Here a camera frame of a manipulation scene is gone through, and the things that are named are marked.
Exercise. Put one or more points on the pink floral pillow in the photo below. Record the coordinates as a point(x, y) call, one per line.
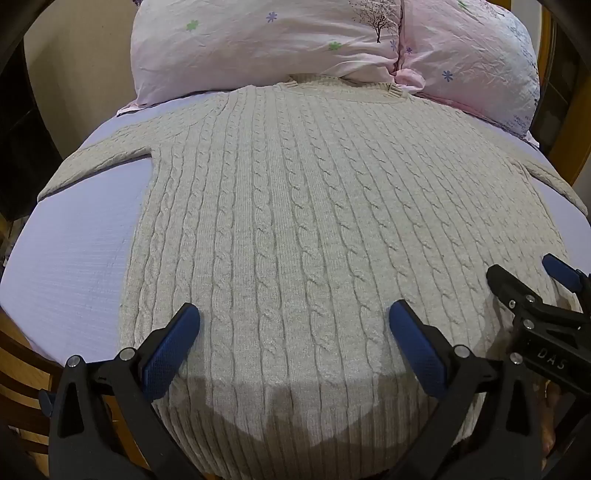
point(475, 60)
point(258, 46)

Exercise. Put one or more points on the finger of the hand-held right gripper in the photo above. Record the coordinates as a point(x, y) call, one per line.
point(564, 273)
point(513, 290)

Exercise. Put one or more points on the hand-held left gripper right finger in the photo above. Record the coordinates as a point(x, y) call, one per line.
point(419, 354)

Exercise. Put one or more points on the lavender bed sheet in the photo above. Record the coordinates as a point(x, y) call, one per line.
point(78, 258)

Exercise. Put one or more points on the wooden bed frame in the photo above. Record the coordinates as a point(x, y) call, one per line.
point(545, 78)

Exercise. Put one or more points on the dark wooden cabinet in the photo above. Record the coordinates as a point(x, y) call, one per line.
point(21, 138)

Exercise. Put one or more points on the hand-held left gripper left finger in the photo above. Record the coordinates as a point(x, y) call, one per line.
point(170, 351)

